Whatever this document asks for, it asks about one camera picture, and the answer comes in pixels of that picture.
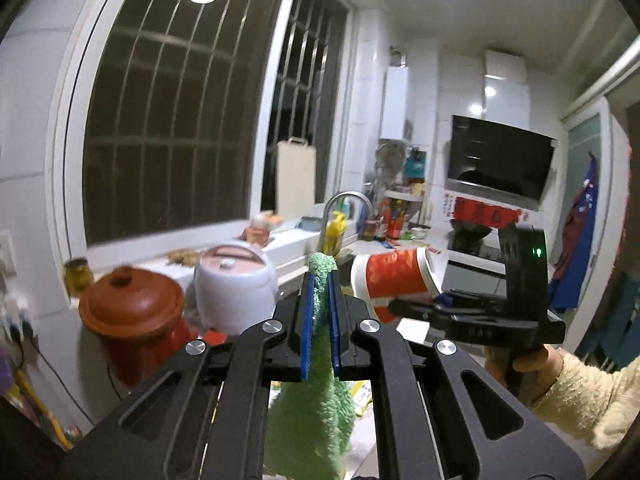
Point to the glass sliding door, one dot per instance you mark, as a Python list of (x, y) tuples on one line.
[(592, 160)]

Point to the brown clay pot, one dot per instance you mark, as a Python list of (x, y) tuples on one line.
[(132, 305)]

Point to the blue and red apron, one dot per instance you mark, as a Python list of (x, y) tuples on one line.
[(575, 240)]

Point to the black wok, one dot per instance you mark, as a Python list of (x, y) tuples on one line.
[(470, 235)]

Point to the steel faucet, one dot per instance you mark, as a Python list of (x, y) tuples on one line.
[(345, 197)]

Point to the black stove top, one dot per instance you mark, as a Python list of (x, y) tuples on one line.
[(472, 256)]

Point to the barred window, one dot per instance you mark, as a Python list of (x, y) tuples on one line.
[(175, 100)]

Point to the white cutting board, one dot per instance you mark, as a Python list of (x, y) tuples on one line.
[(296, 180)]

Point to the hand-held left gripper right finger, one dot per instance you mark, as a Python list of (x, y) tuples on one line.
[(336, 320)]

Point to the green fluffy cloth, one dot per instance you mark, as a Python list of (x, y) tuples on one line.
[(300, 420)]

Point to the red and white paper cup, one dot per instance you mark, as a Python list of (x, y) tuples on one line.
[(400, 275)]

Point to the yellow packet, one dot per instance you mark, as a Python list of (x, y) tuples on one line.
[(362, 396)]

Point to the person's right hand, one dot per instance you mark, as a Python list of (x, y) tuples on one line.
[(532, 367)]

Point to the yellow rubber gloves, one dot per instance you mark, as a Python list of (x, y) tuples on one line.
[(334, 232)]

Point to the white water heater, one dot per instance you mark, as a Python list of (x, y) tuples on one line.
[(395, 105)]

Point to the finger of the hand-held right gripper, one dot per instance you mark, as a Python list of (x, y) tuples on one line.
[(415, 308)]

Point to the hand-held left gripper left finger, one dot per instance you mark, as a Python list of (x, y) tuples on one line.
[(309, 320)]

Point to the blue hanging bag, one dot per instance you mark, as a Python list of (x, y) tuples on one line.
[(415, 165)]

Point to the glass jar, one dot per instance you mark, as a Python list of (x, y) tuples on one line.
[(77, 275)]

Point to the ginger pieces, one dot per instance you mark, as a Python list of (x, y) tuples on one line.
[(182, 257)]

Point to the person's right forearm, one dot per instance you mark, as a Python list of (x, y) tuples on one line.
[(585, 400)]

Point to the red wall banner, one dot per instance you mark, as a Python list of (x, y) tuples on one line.
[(482, 215)]

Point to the grey hanging bag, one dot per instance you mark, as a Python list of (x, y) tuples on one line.
[(390, 160)]

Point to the black range hood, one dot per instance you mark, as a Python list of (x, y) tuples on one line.
[(500, 165)]

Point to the orange food container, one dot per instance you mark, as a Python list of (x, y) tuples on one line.
[(260, 232)]

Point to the white rice cooker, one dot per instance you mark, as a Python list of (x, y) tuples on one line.
[(235, 280)]

